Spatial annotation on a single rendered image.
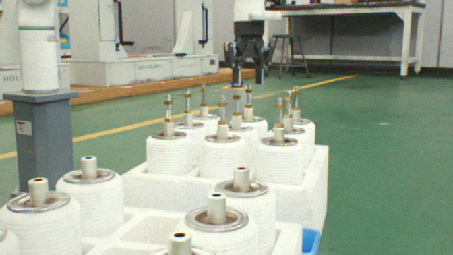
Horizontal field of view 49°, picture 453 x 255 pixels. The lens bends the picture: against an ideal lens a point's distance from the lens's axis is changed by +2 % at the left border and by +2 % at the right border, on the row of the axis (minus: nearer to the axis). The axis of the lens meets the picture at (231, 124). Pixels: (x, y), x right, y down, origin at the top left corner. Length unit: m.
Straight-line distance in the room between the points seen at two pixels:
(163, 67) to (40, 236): 3.58
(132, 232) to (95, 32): 3.06
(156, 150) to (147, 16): 6.73
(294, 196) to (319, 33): 5.39
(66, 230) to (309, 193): 0.45
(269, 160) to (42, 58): 0.74
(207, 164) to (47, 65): 0.63
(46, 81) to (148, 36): 6.29
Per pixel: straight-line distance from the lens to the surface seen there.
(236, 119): 1.11
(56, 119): 1.45
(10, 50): 3.41
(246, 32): 1.18
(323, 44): 6.25
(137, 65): 3.93
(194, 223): 0.57
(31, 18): 1.45
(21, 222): 0.65
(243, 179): 0.68
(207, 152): 0.98
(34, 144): 1.45
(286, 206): 0.94
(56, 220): 0.65
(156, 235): 0.82
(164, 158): 1.02
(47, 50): 1.45
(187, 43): 4.71
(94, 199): 0.74
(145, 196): 1.02
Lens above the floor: 0.46
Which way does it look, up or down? 10 degrees down
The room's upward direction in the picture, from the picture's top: straight up
